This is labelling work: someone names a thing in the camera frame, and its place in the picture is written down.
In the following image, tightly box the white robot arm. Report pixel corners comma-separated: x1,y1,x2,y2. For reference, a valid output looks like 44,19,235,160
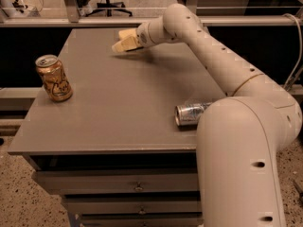
113,4,302,227

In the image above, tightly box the gold soda can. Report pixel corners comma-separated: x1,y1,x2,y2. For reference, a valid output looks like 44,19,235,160
35,55,73,102

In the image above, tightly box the metal railing frame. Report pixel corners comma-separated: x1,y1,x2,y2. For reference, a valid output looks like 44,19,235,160
0,0,303,28

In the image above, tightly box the grey drawer cabinet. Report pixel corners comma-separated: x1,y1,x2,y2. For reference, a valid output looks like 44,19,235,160
9,29,223,227

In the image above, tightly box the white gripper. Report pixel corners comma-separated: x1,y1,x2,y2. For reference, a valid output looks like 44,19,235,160
111,20,162,54

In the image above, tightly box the silver crushed can lying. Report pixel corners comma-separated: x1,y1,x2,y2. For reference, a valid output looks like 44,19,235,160
174,102,210,126

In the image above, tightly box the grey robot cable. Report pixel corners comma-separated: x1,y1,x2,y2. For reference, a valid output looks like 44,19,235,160
282,12,303,92

